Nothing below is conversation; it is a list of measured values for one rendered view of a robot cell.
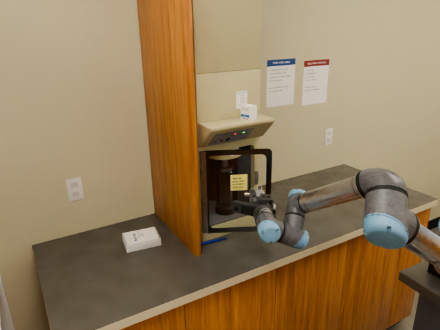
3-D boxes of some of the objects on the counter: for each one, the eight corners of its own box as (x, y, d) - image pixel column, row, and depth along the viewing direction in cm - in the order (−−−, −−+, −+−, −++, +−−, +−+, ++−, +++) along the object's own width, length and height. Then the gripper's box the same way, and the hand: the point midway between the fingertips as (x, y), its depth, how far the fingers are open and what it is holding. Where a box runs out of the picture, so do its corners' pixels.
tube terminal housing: (179, 220, 200) (169, 69, 174) (232, 205, 215) (231, 64, 189) (201, 242, 180) (194, 74, 153) (258, 224, 195) (261, 68, 168)
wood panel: (154, 213, 209) (129, -88, 160) (160, 211, 210) (136, -87, 162) (195, 256, 169) (177, -127, 121) (201, 255, 170) (186, -125, 122)
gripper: (275, 226, 151) (266, 202, 171) (276, 201, 147) (266, 180, 167) (253, 227, 150) (246, 203, 170) (253, 202, 147) (246, 181, 167)
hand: (250, 194), depth 167 cm, fingers open, 3 cm apart
